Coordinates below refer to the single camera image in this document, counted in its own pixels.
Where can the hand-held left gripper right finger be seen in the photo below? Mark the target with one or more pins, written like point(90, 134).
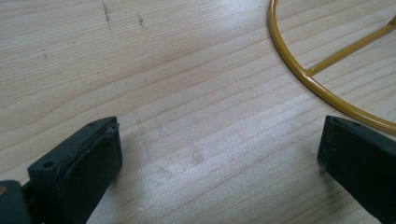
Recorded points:
point(358, 161)

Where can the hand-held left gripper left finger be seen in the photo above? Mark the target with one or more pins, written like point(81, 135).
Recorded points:
point(77, 168)

